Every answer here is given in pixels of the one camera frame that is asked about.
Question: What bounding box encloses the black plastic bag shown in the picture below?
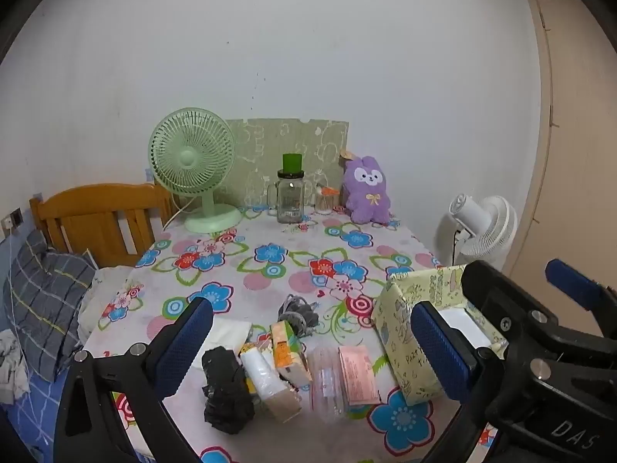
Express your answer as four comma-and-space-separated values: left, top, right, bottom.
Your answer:
201, 346, 255, 435

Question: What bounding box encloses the orange green tissue pack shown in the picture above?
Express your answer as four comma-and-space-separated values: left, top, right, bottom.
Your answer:
270, 321, 313, 389

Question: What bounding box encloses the green patterned board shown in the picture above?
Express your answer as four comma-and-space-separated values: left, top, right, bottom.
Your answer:
226, 117, 350, 210

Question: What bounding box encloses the white fan cord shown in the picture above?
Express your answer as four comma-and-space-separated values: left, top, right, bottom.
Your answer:
162, 199, 192, 231

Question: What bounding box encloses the white cloth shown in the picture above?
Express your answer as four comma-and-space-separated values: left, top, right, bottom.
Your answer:
0, 330, 30, 403
190, 317, 252, 372

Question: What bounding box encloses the glass jar mug green lid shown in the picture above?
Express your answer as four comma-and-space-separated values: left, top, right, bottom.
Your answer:
266, 153, 308, 225

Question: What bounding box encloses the pink packet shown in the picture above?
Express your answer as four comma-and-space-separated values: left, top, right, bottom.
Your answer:
337, 345, 381, 406

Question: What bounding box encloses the cotton swab jar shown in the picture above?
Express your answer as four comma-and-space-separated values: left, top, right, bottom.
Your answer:
313, 184, 341, 216

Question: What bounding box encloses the beige door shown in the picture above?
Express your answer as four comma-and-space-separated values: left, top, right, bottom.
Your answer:
525, 0, 617, 338

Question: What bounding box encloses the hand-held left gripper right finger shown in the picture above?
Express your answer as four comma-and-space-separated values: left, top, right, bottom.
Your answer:
410, 300, 503, 463

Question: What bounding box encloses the yellow printed storage box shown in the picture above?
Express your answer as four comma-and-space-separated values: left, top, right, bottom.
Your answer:
371, 264, 509, 406

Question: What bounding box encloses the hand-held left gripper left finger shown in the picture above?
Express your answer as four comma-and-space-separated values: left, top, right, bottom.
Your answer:
54, 296, 215, 463

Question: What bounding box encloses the grey plaid pillow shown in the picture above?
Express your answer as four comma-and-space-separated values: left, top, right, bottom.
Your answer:
2, 229, 97, 382

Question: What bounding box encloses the blue bed sheet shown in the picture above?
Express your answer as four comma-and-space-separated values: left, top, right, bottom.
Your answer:
0, 236, 150, 463

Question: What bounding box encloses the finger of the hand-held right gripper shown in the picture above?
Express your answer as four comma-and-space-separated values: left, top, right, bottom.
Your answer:
546, 259, 617, 335
460, 259, 561, 349

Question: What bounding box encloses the clear plastic packet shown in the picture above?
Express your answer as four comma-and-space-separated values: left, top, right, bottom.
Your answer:
306, 345, 348, 420

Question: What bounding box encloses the floral tablecloth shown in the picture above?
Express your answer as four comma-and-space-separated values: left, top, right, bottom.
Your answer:
79, 205, 487, 463

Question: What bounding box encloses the white standing fan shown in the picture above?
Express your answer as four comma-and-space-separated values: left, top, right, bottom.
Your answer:
448, 193, 518, 271

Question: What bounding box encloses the purple plush bunny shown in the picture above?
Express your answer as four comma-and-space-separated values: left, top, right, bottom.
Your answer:
339, 149, 392, 225

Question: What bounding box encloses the wooden bed headboard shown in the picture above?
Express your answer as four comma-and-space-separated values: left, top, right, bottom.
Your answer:
30, 182, 181, 268

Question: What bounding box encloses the crumpled white cloth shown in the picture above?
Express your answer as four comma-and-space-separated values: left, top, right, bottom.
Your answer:
0, 330, 30, 403

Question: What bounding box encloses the green desk fan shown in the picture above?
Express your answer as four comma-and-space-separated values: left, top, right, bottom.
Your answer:
148, 107, 243, 233

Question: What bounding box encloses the white tissue pack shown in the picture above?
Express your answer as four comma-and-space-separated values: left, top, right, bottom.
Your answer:
239, 342, 302, 420

